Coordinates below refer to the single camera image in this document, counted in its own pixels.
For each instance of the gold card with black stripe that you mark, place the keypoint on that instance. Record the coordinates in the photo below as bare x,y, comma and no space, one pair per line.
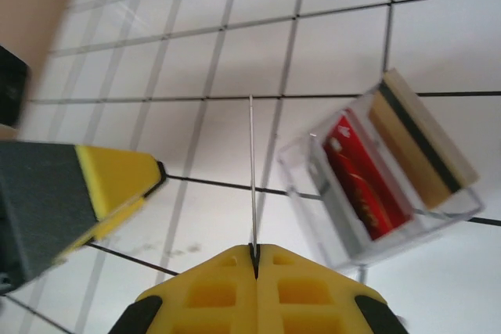
403,150

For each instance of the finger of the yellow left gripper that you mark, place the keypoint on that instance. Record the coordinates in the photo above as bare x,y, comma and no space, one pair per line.
117,177
113,222

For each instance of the clear acrylic card box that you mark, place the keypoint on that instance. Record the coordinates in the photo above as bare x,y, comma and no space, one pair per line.
305,166

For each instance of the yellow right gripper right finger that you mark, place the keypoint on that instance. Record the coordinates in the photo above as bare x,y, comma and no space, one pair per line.
309,299

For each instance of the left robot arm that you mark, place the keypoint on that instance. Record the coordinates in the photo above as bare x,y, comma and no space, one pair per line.
11,87

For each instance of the thin plastic credit card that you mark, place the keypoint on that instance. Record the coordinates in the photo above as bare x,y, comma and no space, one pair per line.
252,173

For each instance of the red credit card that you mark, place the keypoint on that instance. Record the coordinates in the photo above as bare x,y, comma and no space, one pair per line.
360,185

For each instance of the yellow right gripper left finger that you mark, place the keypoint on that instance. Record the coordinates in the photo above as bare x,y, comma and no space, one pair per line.
203,299

